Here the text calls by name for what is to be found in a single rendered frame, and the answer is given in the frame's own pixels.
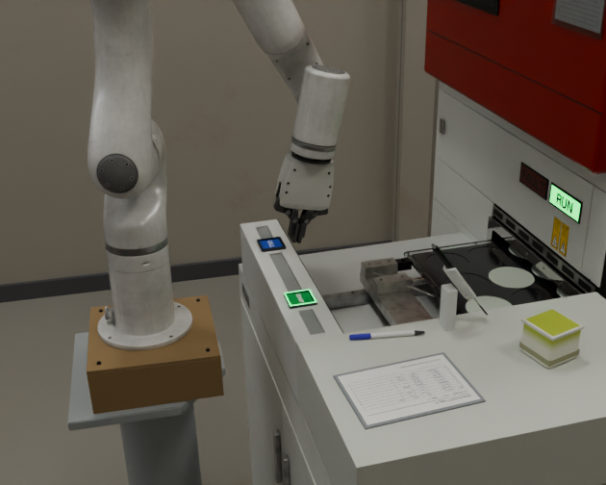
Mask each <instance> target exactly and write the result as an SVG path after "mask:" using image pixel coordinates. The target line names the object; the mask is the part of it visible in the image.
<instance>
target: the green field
mask: <svg viewBox="0 0 606 485"><path fill-rule="evenodd" d="M549 202H551V203H552V204H554V205H555V206H556V207H558V208H559V209H561V210H562V211H563V212H565V213H566V214H568V215H569V216H570V217H572V218H574V219H575V220H576V221H578V218H579V211H580V203H579V202H577V201H576V200H574V199H573V198H571V197H570V196H568V195H567V194H565V193H564V192H562V191H560V190H559V189H557V188H556V187H554V186H553V185H552V186H551V194H550V201H549Z"/></svg>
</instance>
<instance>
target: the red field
mask: <svg viewBox="0 0 606 485"><path fill-rule="evenodd" d="M520 181H521V182H522V183H524V184H525V185H527V186H528V187H529V188H531V189H532V190H534V191H535V192H537V193H538V194H540V195H541V196H542V197H545V190H546V182H547V181H546V180H544V179H543V178H542V177H541V176H539V175H538V174H536V173H535V172H533V171H532V170H530V169H529V168H527V167H526V166H524V165H521V173H520Z"/></svg>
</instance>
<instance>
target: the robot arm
mask: <svg viewBox="0 0 606 485"><path fill-rule="evenodd" d="M89 1H90V5H91V12H92V21H93V38H94V58H95V76H94V91H93V99H92V108H91V117H90V126H89V135H88V172H89V176H90V178H91V180H92V182H93V183H94V185H95V186H96V187H97V188H98V189H99V190H100V191H101V192H103V193H104V194H105V195H104V208H103V230H104V239H105V246H106V254H107V262H108V270H109V277H110V285H111V293H112V301H113V308H109V307H108V306H106V307H105V315H104V316H103V317H102V318H101V319H100V320H99V322H98V325H97V329H98V335H99V337H100V339H101V340H102V341H103V342H104V343H105V344H107V345H110V346H112V347H115V348H119V349H124V350H149V349H155V348H159V347H163V346H166V345H171V344H173V343H175V342H177V341H179V340H180V339H182V338H183V337H184V336H186V335H187V334H188V333H189V331H190V330H191V327H192V315H191V312H190V311H189V309H188V308H186V307H185V306H184V305H182V304H180V303H177V302H174V301H173V291H172V280H171V269H170V259H169V248H168V236H167V225H166V192H167V156H166V146H165V141H164V135H163V132H162V130H161V128H160V127H159V125H158V124H157V123H156V122H155V121H154V120H153V119H152V118H151V110H152V80H153V27H152V13H151V3H150V0H89ZM233 2H234V4H235V6H236V8H237V9H238V11H239V13H240V15H241V17H242V19H243V21H244V22H245V24H246V26H247V27H248V29H249V31H250V33H251V34H252V36H253V38H254V39H255V40H256V42H257V43H258V45H259V46H260V48H261V49H262V50H263V51H264V52H265V54H266V55H267V56H268V57H269V58H270V60H271V61H272V63H273V64H274V65H275V67H276V68H277V70H278V71H279V73H280V74H281V76H282V78H283V79H284V81H285V82H286V84H287V86H288V87H289V89H290V91H291V93H292V95H293V96H294V98H295V100H296V102H297V104H298V105H297V111H296V116H295V122H294V126H293V132H292V137H291V142H290V150H291V152H288V153H287V155H286V157H285V160H284V162H283V164H282V167H281V170H280V174H279V177H278V181H277V185H276V190H275V197H276V198H277V199H276V201H275V203H274V205H273V208H274V209H275V211H277V212H280V213H284V214H286V215H287V216H288V217H289V219H290V225H289V231H288V236H289V237H290V239H291V241H292V242H293V243H296V242H298V243H301V241H302V238H304V237H305V232H306V227H307V224H309V223H310V221H311V220H312V219H313V218H315V217H316V216H323V215H327V214H328V207H329V205H330V202H331V197H332V190H333V183H334V160H333V159H332V158H334V155H335V152H336V147H337V142H338V137H339V133H340V128H341V120H342V115H343V110H344V105H345V101H346V96H347V92H348V87H349V82H350V75H349V74H348V73H347V72H345V71H343V70H340V69H338V68H334V67H331V66H326V65H324V64H323V62H322V60H321V58H320V57H319V55H318V53H317V51H316V48H315V46H314V44H313V42H312V40H311V38H310V36H309V34H308V32H307V30H306V28H305V26H304V24H303V22H302V20H301V18H300V16H299V14H298V12H297V10H296V8H295V6H294V5H293V3H292V1H291V0H233ZM298 209H301V210H302V213H301V215H300V218H298Z"/></svg>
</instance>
